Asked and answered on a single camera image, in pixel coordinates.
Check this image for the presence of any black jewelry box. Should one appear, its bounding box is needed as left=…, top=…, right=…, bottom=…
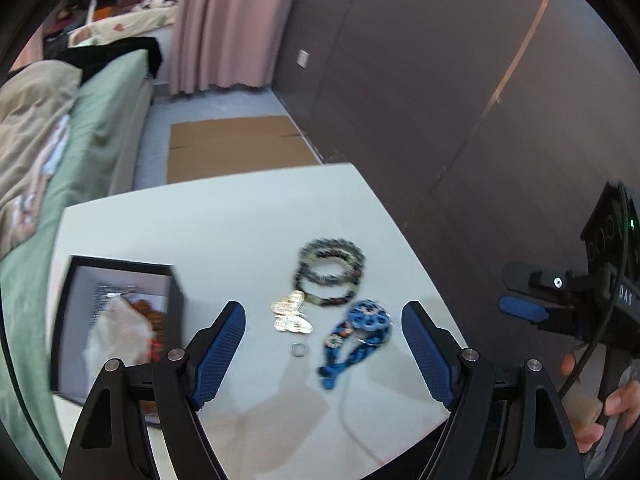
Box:
left=50, top=256, right=186, bottom=405

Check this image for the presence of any white organza pouch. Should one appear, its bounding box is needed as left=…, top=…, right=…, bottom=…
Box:
left=84, top=297, right=153, bottom=370

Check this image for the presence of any black garment on bed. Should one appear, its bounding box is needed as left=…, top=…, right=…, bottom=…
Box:
left=52, top=36, right=164, bottom=84

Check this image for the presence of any blue braided knot ornament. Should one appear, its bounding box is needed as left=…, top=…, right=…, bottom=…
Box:
left=317, top=299, right=393, bottom=390

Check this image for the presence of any pink curtain right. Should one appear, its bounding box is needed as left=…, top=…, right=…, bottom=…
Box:
left=169, top=0, right=293, bottom=96

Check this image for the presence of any floral bedding far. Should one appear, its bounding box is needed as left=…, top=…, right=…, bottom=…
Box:
left=67, top=0, right=179, bottom=48

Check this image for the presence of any beige blanket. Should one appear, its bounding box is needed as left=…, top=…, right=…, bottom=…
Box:
left=1, top=61, right=82, bottom=256

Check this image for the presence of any flat brown cardboard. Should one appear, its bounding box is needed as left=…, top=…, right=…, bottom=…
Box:
left=167, top=115, right=318, bottom=183

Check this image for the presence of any person's right hand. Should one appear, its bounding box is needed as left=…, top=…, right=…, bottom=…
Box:
left=562, top=358, right=639, bottom=454

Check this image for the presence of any white wall socket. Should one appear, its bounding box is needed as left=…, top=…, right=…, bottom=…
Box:
left=296, top=50, right=309, bottom=68

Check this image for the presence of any green bed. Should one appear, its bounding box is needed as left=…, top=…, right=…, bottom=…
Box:
left=1, top=50, right=152, bottom=479

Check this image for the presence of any dark bead bracelet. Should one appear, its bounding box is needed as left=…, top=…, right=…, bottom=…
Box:
left=293, top=236, right=367, bottom=309

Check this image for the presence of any white side table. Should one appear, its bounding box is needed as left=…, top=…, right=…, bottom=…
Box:
left=49, top=164, right=457, bottom=479

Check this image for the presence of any gold butterfly brooch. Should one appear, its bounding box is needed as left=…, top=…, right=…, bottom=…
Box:
left=270, top=290, right=314, bottom=335

